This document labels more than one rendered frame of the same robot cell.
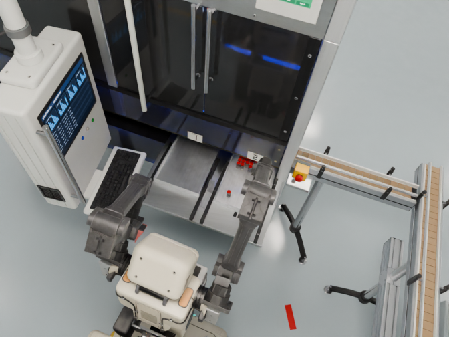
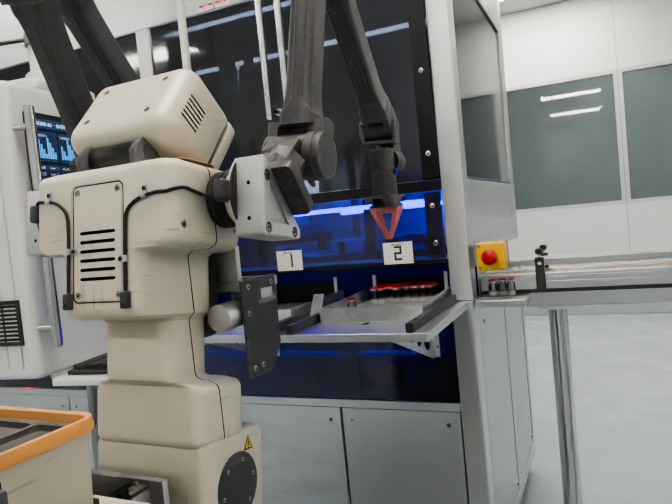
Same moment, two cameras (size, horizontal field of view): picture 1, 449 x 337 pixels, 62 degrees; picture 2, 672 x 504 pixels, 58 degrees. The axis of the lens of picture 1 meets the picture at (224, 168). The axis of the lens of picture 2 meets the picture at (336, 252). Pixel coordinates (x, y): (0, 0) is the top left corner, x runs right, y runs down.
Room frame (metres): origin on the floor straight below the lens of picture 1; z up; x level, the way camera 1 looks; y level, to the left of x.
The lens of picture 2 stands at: (-0.50, -0.28, 1.13)
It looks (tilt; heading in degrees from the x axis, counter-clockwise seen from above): 3 degrees down; 10
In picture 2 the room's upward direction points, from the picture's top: 6 degrees counter-clockwise
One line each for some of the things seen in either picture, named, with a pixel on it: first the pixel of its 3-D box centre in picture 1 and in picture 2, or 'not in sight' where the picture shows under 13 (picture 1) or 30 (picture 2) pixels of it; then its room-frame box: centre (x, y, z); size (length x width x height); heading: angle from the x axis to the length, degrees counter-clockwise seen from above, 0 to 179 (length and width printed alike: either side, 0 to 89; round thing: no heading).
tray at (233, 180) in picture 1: (246, 182); (391, 302); (1.07, -0.13, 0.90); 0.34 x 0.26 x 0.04; 167
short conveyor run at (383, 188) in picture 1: (353, 174); (613, 271); (1.20, -0.71, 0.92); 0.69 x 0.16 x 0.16; 76
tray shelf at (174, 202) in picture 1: (212, 185); (323, 319); (1.05, 0.05, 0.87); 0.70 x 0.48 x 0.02; 76
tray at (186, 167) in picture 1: (188, 162); (279, 306); (1.16, 0.20, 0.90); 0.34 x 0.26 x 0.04; 166
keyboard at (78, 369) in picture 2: (115, 179); (137, 351); (1.04, 0.59, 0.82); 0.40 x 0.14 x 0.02; 174
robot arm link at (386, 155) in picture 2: not in sight; (382, 160); (0.89, -0.16, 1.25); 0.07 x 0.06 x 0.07; 167
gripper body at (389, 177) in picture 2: not in sight; (384, 187); (0.88, -0.16, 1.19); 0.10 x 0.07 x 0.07; 166
